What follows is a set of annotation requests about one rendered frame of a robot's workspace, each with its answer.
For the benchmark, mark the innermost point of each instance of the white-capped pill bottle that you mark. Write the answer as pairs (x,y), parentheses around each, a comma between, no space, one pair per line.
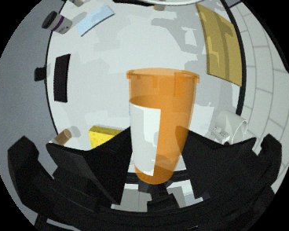
(159,7)

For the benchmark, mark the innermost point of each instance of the light blue flat box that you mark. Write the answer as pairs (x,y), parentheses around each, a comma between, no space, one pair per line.
(94,19)

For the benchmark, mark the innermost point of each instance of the white tile backsplash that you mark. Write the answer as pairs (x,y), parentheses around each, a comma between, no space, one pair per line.
(266,102)

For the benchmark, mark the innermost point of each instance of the brown cardboard box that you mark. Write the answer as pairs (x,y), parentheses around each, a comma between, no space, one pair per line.
(222,47)

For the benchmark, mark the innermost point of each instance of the white ridged bottle cap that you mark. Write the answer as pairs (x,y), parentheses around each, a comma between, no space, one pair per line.
(172,2)

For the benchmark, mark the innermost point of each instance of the yellow sponge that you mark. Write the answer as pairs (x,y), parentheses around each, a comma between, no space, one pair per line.
(99,135)

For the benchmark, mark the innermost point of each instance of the white bottle with black cap and purple band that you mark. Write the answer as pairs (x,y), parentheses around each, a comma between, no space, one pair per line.
(56,22)

